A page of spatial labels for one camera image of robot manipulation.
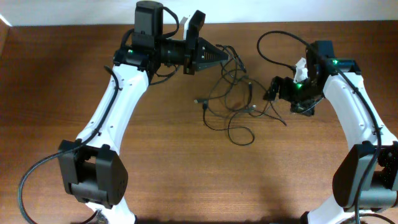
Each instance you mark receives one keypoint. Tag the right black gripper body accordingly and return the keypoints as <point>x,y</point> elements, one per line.
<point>283,88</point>

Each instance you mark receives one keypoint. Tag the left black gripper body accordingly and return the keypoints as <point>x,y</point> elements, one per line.
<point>190,55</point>

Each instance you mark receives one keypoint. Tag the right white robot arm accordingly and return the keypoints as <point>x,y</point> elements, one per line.
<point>366,181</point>

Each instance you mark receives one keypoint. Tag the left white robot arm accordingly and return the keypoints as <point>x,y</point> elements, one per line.
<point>91,168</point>

